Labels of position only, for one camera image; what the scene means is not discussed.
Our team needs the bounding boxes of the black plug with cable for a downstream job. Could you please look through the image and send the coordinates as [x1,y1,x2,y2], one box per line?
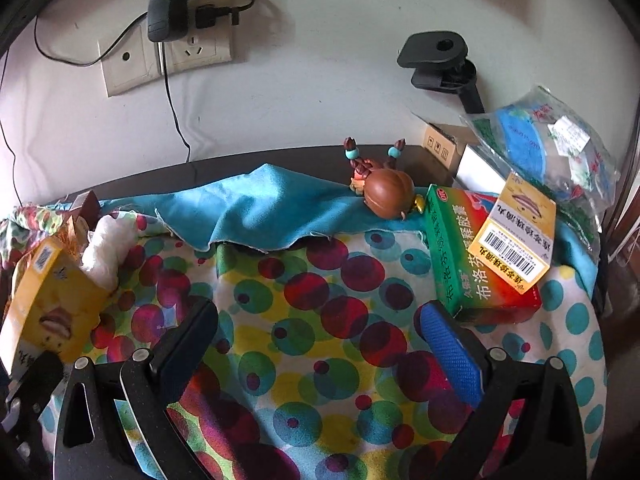
[185,0,256,32]

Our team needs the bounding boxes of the large yellow medicine box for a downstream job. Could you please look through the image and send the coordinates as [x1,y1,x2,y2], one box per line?
[0,236,112,378]

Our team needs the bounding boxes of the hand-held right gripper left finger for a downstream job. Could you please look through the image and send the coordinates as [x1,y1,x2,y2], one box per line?
[52,297,219,480]

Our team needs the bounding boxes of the white box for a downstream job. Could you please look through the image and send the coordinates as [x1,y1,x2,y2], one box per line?
[454,144,508,193]

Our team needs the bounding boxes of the black adapter output cable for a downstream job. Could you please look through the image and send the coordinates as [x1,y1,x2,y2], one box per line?
[160,41,192,163]

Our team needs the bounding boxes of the black adapter input cable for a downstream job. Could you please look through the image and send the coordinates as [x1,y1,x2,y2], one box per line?
[34,9,151,68]

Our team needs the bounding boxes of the black power adapter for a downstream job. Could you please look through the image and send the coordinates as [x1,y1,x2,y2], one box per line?
[146,0,190,44]

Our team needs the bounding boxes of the green and red medicine box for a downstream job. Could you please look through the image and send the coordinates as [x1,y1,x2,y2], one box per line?
[424,184,543,325]

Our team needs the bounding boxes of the polka-dot blanket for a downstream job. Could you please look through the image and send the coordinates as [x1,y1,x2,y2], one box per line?
[0,204,608,480]

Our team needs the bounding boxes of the brown-haired toy figurine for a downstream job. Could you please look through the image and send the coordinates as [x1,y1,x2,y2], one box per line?
[342,136,426,221]

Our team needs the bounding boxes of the clear bag with blue contents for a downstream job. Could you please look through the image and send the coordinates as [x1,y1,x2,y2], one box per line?
[460,85,621,233]

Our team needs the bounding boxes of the small cardboard box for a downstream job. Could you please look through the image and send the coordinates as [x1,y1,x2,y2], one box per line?
[411,110,481,172]

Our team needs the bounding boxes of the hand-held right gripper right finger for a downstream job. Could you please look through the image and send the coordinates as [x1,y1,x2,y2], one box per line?
[419,301,587,480]

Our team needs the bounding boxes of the small yellow medicine box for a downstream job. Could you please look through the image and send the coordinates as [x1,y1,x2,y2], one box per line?
[470,172,557,295]

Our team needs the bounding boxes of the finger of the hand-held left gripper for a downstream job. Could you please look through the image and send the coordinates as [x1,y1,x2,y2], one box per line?
[7,350,66,413]

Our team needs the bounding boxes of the beige round-hole wall plate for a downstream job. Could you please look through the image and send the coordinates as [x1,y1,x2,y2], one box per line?
[97,25,166,97]

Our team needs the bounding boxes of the crumpled white plastic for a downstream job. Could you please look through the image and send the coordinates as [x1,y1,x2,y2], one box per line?
[81,215,138,291]

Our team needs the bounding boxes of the thin black monitor cable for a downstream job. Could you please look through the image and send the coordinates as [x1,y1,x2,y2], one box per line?
[0,52,24,207]

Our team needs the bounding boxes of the teal cloth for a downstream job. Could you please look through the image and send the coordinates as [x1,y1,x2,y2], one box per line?
[97,162,601,306]

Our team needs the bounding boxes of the small brown box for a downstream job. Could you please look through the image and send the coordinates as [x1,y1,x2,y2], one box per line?
[70,191,101,223]

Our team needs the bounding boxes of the beige wall power socket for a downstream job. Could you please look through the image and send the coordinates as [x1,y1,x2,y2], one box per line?
[162,20,235,74]

